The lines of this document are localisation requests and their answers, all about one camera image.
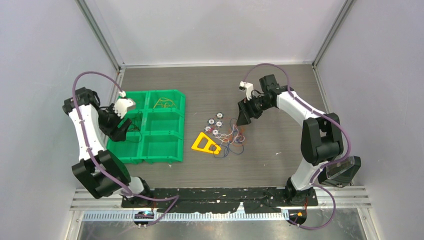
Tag poker chip right middle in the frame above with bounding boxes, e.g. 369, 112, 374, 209
215, 121, 223, 128

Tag green compartment tray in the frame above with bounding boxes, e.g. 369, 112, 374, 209
106, 89, 186, 165

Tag coloured wire bundle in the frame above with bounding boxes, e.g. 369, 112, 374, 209
211, 123, 248, 159

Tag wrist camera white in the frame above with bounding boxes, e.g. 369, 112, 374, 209
239, 81, 254, 101
112, 98, 136, 119

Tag yellow wires in tray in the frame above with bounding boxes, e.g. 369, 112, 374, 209
152, 96, 178, 110

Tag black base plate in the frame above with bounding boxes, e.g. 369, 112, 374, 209
121, 187, 318, 214

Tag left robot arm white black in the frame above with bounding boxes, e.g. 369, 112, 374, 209
62, 87, 154, 207

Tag poker chip left upper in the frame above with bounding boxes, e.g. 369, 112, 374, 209
208, 118, 216, 125

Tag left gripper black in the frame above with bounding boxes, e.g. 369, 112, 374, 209
98, 104, 131, 142

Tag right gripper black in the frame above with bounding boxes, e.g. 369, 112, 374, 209
236, 93, 273, 127

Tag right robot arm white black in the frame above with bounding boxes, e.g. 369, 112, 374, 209
236, 74, 344, 205

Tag black wire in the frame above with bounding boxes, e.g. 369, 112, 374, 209
127, 110, 144, 144

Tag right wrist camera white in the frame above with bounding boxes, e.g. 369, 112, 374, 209
239, 81, 254, 101

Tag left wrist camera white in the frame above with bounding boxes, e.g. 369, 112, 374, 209
112, 98, 136, 119

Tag yellow triangular plastic piece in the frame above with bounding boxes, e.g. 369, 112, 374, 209
191, 132, 222, 155

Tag poker chip left lower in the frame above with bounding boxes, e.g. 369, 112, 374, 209
204, 126, 212, 133

